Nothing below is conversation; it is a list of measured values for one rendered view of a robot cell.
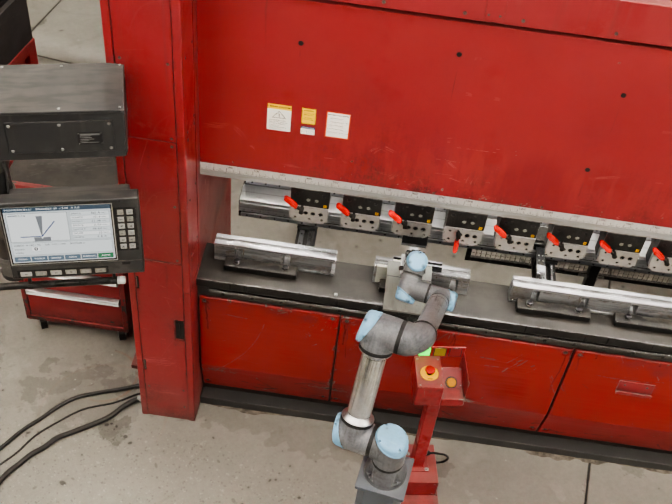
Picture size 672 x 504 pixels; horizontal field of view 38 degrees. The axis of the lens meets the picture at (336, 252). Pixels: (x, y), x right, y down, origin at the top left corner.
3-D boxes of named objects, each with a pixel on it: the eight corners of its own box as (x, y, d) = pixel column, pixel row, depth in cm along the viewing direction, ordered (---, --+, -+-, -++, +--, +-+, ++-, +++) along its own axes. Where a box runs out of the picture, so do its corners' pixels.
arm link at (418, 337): (435, 340, 309) (461, 284, 353) (402, 329, 311) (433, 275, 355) (426, 371, 313) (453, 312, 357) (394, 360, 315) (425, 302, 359)
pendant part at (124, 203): (12, 280, 333) (-5, 205, 308) (15, 256, 342) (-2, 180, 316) (144, 273, 341) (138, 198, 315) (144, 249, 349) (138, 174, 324)
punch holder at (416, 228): (390, 233, 375) (395, 202, 363) (392, 219, 381) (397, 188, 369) (428, 239, 375) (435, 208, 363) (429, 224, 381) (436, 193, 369)
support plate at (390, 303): (382, 310, 372) (382, 308, 371) (387, 261, 390) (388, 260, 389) (428, 317, 371) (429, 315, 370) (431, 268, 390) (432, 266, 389)
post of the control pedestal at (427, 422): (411, 467, 425) (430, 394, 386) (410, 456, 429) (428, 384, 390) (423, 467, 425) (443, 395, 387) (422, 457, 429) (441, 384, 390)
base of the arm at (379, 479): (400, 496, 340) (404, 481, 333) (359, 483, 342) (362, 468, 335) (409, 460, 351) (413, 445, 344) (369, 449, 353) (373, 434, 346)
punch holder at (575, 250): (543, 255, 374) (554, 225, 362) (543, 240, 380) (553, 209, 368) (582, 261, 373) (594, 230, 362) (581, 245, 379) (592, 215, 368)
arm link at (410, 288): (421, 307, 349) (431, 278, 350) (392, 297, 351) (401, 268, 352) (423, 308, 357) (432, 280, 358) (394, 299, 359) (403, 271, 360)
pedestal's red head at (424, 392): (413, 405, 382) (419, 378, 369) (409, 373, 393) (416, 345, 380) (463, 406, 384) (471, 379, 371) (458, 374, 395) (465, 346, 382)
